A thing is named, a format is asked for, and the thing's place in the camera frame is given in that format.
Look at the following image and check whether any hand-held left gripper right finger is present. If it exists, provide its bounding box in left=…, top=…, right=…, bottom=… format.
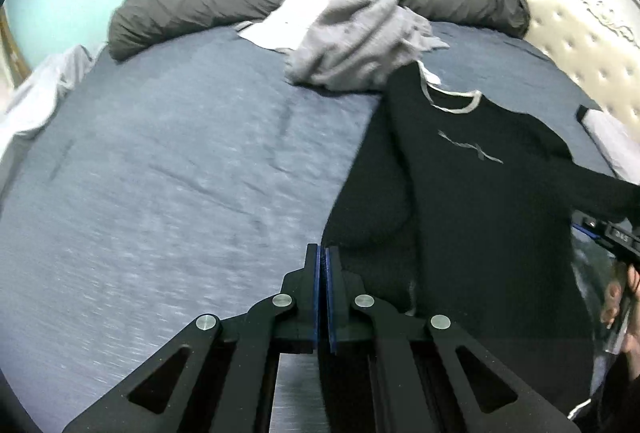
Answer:
left=324, top=247, right=581, bottom=433

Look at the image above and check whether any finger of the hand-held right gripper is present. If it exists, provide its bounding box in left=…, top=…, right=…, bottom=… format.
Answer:
left=571, top=210, right=601, bottom=244

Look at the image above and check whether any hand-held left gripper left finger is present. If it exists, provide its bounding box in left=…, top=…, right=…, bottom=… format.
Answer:
left=62, top=243, right=321, bottom=433

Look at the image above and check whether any black sweatshirt with white trim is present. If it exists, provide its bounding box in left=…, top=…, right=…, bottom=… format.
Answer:
left=320, top=62, right=640, bottom=419

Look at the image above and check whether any person's right hand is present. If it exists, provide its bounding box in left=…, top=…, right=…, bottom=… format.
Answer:
left=601, top=263, right=640, bottom=354

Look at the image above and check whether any folded grey cloth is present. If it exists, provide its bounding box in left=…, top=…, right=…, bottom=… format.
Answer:
left=575, top=104, right=640, bottom=186

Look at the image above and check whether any cream tufted headboard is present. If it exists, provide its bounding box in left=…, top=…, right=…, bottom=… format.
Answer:
left=505, top=0, right=640, bottom=124

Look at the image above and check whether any grey garment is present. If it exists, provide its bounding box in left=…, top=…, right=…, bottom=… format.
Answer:
left=284, top=0, right=451, bottom=92

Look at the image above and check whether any white garment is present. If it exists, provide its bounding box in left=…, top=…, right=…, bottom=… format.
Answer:
left=235, top=0, right=331, bottom=51

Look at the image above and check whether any dark grey rolled duvet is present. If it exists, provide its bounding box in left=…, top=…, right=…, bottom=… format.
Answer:
left=107, top=0, right=531, bottom=61

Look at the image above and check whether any light grey quilt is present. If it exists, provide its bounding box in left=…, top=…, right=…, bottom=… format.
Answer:
left=0, top=44, right=106, bottom=164

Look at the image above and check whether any wooden frame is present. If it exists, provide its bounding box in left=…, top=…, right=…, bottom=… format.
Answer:
left=0, top=5, right=31, bottom=84

